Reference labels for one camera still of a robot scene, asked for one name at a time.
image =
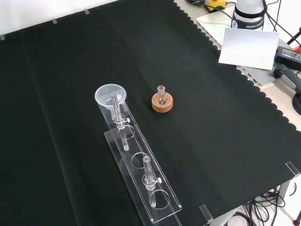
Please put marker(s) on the clear plastic funnel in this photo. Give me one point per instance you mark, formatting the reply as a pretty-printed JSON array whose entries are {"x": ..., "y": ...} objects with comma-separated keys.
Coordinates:
[{"x": 103, "y": 93}]

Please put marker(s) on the clear acrylic funnel stand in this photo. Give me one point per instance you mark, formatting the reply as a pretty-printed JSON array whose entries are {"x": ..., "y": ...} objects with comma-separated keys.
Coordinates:
[{"x": 139, "y": 146}]

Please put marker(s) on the small glass round-bottom flask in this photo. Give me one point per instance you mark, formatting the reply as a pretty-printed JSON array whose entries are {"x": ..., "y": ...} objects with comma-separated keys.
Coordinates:
[{"x": 161, "y": 89}]

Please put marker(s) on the black cloth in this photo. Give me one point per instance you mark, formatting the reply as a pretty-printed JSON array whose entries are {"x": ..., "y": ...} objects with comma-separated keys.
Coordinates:
[{"x": 58, "y": 117}]

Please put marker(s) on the clear plastic clip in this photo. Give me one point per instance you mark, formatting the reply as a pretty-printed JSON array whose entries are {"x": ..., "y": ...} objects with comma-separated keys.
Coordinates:
[
  {"x": 205, "y": 213},
  {"x": 292, "y": 168}
]

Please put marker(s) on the pale board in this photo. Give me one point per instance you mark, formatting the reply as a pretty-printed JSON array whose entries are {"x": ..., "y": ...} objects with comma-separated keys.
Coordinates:
[{"x": 247, "y": 48}]

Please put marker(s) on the grey tape piece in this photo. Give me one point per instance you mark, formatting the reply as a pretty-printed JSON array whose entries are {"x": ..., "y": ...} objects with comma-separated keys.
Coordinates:
[
  {"x": 2, "y": 37},
  {"x": 86, "y": 11},
  {"x": 54, "y": 21}
]

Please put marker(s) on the yellow stop button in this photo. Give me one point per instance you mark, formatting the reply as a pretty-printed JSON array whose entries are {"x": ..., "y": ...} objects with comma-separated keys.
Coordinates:
[{"x": 217, "y": 3}]

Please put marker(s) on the black grey clamp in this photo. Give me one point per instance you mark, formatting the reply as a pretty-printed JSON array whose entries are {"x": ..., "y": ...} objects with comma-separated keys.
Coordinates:
[{"x": 285, "y": 75}]

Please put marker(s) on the black power adapter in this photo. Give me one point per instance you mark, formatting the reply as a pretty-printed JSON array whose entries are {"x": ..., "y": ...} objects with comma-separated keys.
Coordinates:
[{"x": 288, "y": 55}]

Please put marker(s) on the grey table leg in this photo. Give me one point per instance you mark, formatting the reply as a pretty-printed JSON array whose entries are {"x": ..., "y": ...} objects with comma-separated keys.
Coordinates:
[{"x": 285, "y": 190}]

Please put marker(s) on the black tripod leg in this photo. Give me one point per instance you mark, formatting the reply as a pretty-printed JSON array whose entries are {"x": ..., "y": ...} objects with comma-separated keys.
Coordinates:
[{"x": 295, "y": 35}]

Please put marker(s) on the grey metal base plate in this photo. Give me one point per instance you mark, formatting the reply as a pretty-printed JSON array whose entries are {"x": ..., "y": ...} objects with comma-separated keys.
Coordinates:
[{"x": 211, "y": 26}]

